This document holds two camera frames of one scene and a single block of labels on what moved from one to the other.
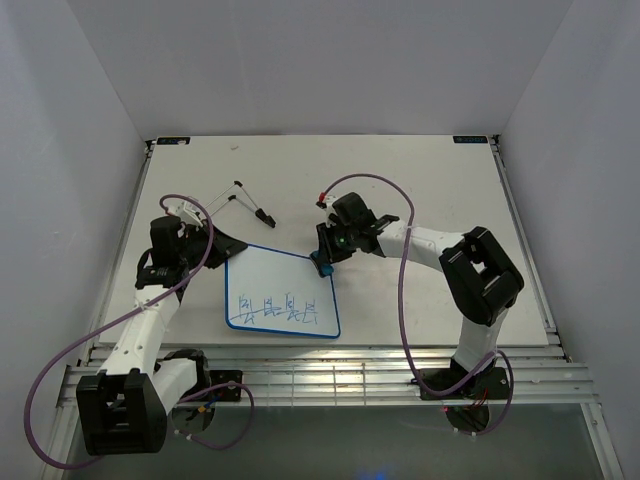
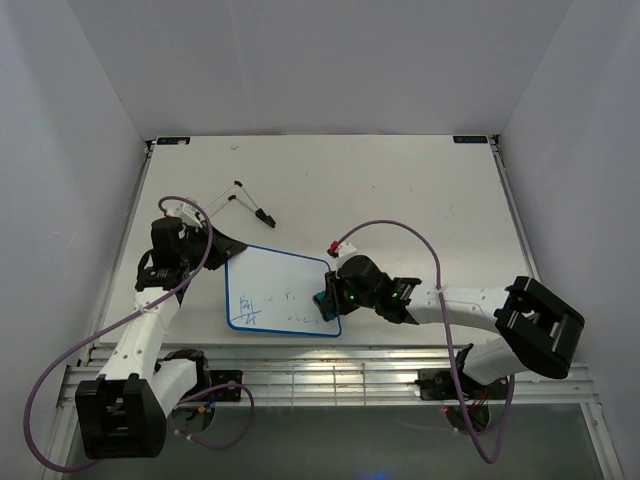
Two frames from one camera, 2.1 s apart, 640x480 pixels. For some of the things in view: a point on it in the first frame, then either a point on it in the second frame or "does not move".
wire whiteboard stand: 260,213 does not move
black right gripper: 325,239 to 333,284
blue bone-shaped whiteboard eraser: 323,269 to 320,300
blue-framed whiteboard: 276,292 does not move
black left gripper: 223,247 does not move
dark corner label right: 470,139 does not move
